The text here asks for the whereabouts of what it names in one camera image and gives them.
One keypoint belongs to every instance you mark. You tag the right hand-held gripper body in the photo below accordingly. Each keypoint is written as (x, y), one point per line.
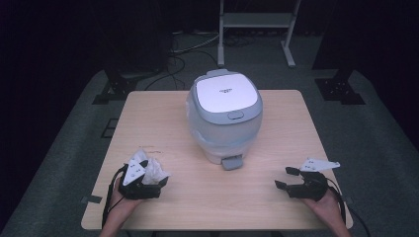
(313, 189)

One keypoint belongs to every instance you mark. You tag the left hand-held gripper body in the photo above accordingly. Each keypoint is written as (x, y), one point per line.
(135, 174)

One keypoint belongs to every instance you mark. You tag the white tissue paper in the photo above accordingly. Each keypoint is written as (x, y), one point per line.
(154, 171)

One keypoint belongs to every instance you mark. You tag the white pedal trash can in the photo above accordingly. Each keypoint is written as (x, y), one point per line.
(225, 131)

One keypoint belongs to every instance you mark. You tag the person's right hand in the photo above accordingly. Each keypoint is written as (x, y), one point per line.
(327, 207)

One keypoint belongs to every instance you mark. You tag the person's left hand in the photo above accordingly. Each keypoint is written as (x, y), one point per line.
(122, 205)

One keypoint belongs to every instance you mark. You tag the dark floor outlet plate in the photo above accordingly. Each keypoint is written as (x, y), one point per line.
(109, 128)

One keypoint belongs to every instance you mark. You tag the black stand base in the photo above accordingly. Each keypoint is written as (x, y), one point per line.
(113, 90)
(341, 90)

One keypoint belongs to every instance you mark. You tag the white metal stand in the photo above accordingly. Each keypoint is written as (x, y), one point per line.
(257, 19)

